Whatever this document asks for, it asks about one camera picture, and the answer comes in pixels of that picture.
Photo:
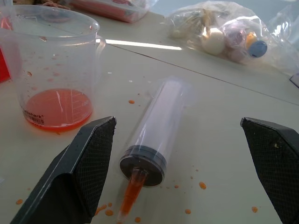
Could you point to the large clear plastic syringe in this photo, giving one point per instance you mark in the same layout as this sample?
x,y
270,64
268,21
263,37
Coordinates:
x,y
157,130

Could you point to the red box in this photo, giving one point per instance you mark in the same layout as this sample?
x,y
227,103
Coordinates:
x,y
3,60

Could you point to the dark-edged white card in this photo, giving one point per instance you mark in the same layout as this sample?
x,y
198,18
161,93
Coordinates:
x,y
294,79

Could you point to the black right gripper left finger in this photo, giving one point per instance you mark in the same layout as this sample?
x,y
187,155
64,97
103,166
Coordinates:
x,y
70,177

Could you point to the clear bag with red contents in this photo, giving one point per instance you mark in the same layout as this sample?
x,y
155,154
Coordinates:
x,y
112,8

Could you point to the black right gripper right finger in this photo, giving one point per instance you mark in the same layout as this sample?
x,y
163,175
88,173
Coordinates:
x,y
275,163

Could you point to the clear bag of small items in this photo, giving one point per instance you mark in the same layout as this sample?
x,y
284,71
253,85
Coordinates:
x,y
230,35

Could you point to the clear plastic measuring cup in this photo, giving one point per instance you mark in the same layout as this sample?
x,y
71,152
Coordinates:
x,y
50,70

